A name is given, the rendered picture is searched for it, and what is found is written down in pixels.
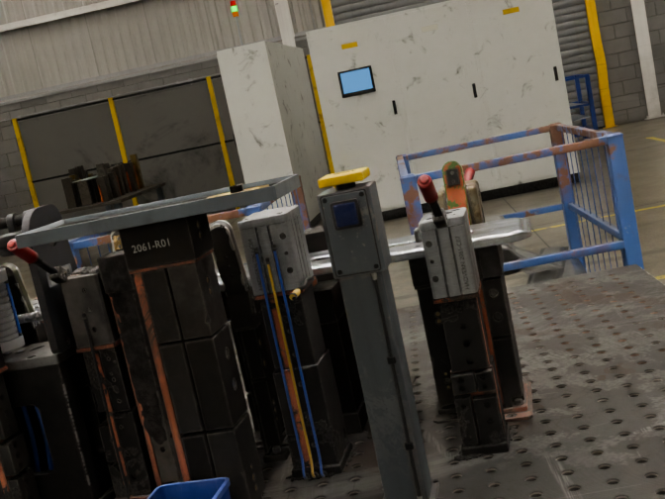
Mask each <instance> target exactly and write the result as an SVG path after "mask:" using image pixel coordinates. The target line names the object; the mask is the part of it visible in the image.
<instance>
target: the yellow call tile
mask: <svg viewBox="0 0 665 499"><path fill-rule="evenodd" d="M369 175H370V171H369V167H362V168H357V169H353V170H348V171H342V172H337V173H332V174H327V175H326V176H324V177H322V178H320V179H319V180H318V185H319V188H326V187H331V186H335V187H336V190H342V189H348V188H352V187H355V186H356V184H355V182H356V181H362V180H363V179H365V178H366V177H367V176H369Z"/></svg>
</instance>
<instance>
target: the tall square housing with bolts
mask: <svg viewBox="0 0 665 499"><path fill-rule="evenodd" d="M237 224H238V228H239V232H240V237H241V241H242V245H243V250H244V254H245V259H246V263H247V268H248V272H249V276H250V281H251V285H252V290H253V294H254V296H253V298H254V301H255V300H259V302H260V307H261V311H262V315H263V320H264V324H265V329H266V333H267V337H268V341H269V345H270V350H271V354H272V359H273V363H274V368H277V369H276V370H275V371H274V372H273V378H274V383H275V387H276V392H277V396H278V400H279V405H280V409H281V414H282V418H283V423H284V427H285V432H286V436H287V441H288V446H289V450H290V453H291V458H292V462H293V469H292V471H291V472H292V475H291V476H288V477H286V479H288V478H289V479H290V478H292V477H293V478H292V479H291V482H292V481H294V480H298V481H299V480H302V479H308V478H311V479H309V480H308V481H311V480H313V479H320V478H322V477H332V476H333V475H335V474H339V473H343V472H345V471H343V470H344V467H345V466H349V464H348V463H347V462H350V461H352V460H353V459H351V458H352V457H353V456H354V455H355V454H357V452H356V451H355V449H358V447H353V444H352V443H351V441H349V440H348V437H347V432H346V427H345V423H344V418H343V414H342V410H341V405H340V401H339V396H338V391H337V387H336V382H335V377H334V373H333V364H332V360H331V355H330V350H329V349H326V346H325V342H324V337H323V332H322V328H321V323H320V319H319V314H318V309H317V305H316V300H315V295H314V291H313V286H312V282H313V281H314V280H315V279H316V277H315V275H314V273H313V270H312V265H311V260H310V256H309V251H308V246H307V242H306V237H305V232H304V228H303V223H302V218H301V214H300V208H299V205H292V206H287V207H281V208H276V209H271V210H265V211H260V212H255V213H253V214H251V215H249V216H247V217H246V218H244V219H242V220H240V221H239V222H238V223H237ZM308 277H312V280H310V281H309V282H308V285H307V287H306V288H305V289H304V290H301V293H300V295H299V296H298V297H297V298H296V300H295V301H291V300H290V299H289V295H290V294H291V293H292V292H293V291H294V290H295V289H296V288H297V287H301V286H303V285H304V281H305V279H306V278H308ZM286 479H285V480H286Z"/></svg>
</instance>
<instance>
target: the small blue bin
mask: <svg viewBox="0 0 665 499"><path fill-rule="evenodd" d="M229 486H230V479H229V478H228V477H218V478H210V479H202V480H194V481H186V482H178V483H170V484H163V485H160V486H158V487H156V488H155V489H154V490H153V491H152V493H151V494H150V495H149V496H148V497H147V499H231V495H230V490H229Z"/></svg>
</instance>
